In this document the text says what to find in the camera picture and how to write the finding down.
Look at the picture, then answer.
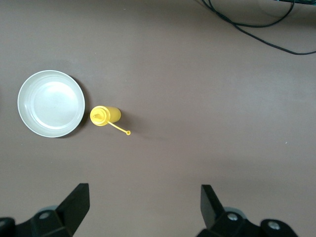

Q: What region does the yellow mustard squeeze bottle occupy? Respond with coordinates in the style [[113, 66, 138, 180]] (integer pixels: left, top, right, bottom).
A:
[[89, 105, 132, 137]]

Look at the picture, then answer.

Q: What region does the beige plate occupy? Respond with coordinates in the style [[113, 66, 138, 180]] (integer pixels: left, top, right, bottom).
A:
[[17, 70, 86, 139]]

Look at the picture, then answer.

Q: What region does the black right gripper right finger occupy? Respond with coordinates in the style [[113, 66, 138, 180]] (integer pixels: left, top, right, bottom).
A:
[[197, 184, 301, 237]]

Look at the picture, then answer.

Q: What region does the long black loop cable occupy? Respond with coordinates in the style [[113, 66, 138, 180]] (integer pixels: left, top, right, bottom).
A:
[[201, 0, 316, 56]]

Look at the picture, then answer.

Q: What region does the short black loop cable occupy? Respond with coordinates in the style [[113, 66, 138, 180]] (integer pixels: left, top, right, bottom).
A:
[[208, 0, 296, 28]]

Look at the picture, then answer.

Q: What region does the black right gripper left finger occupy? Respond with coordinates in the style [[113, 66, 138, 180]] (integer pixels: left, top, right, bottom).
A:
[[0, 183, 90, 237]]

